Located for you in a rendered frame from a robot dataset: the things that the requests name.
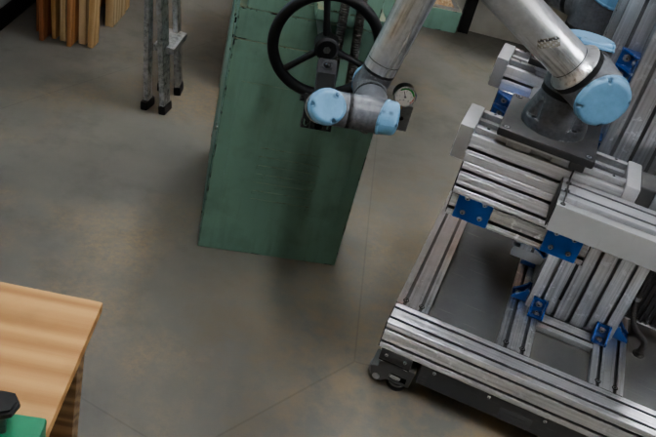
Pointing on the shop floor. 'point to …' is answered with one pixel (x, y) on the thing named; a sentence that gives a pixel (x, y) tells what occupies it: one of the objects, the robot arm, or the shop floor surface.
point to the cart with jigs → (42, 360)
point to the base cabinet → (276, 162)
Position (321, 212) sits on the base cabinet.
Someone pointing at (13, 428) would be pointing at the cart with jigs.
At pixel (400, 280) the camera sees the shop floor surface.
